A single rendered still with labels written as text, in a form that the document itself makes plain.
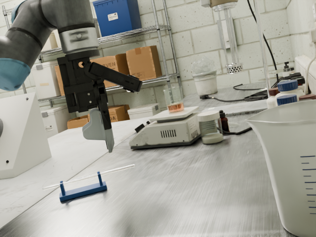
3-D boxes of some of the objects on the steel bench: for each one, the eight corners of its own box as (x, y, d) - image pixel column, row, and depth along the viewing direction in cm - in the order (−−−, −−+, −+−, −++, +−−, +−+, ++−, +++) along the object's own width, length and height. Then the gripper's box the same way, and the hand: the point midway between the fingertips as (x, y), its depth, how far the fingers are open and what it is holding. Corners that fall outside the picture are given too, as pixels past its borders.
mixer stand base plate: (195, 121, 138) (195, 118, 138) (204, 110, 157) (204, 108, 156) (280, 108, 128) (280, 105, 128) (279, 99, 147) (279, 97, 147)
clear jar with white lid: (227, 140, 100) (222, 111, 99) (206, 146, 99) (201, 116, 98) (219, 137, 106) (214, 109, 104) (199, 142, 105) (193, 114, 103)
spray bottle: (291, 81, 194) (288, 61, 192) (293, 82, 190) (290, 61, 189) (284, 82, 195) (280, 62, 193) (285, 83, 191) (282, 62, 189)
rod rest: (59, 202, 78) (56, 185, 77) (60, 197, 81) (56, 181, 80) (107, 189, 80) (103, 173, 79) (106, 185, 83) (102, 169, 82)
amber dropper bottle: (224, 134, 107) (220, 111, 106) (217, 134, 110) (213, 110, 109) (232, 131, 109) (228, 108, 108) (225, 131, 111) (221, 108, 110)
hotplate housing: (129, 150, 112) (123, 124, 110) (149, 138, 123) (144, 114, 122) (199, 145, 101) (193, 116, 100) (213, 132, 113) (209, 106, 112)
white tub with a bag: (202, 96, 205) (195, 58, 202) (191, 96, 218) (184, 59, 215) (225, 91, 210) (218, 53, 207) (212, 90, 223) (206, 55, 220)
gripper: (58, 58, 81) (79, 152, 84) (55, 55, 70) (80, 163, 74) (97, 51, 83) (116, 144, 86) (100, 47, 72) (122, 154, 75)
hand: (111, 144), depth 80 cm, fingers open, 3 cm apart
